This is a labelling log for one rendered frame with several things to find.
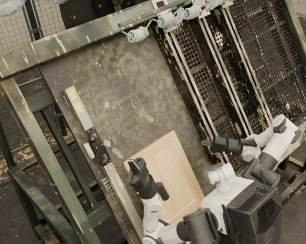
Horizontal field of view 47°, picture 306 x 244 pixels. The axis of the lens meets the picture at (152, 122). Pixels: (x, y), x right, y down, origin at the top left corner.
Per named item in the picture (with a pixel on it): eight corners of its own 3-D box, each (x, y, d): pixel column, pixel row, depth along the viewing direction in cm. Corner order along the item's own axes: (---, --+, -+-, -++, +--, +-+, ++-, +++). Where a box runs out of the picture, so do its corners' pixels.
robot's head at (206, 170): (228, 180, 154) (223, 165, 152) (211, 188, 153) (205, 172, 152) (224, 176, 160) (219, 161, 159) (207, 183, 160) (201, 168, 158)
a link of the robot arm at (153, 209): (143, 187, 151) (142, 206, 159) (147, 204, 144) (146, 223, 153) (158, 186, 152) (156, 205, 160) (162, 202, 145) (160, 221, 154)
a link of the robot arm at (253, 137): (246, 147, 202) (265, 135, 194) (248, 159, 195) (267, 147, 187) (238, 142, 200) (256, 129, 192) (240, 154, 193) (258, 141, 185)
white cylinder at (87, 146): (82, 144, 174) (89, 159, 176) (84, 144, 172) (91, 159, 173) (87, 142, 176) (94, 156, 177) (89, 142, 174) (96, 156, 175)
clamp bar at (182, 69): (222, 186, 220) (251, 189, 200) (141, 7, 201) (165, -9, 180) (231, 178, 225) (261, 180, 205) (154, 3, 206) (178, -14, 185)
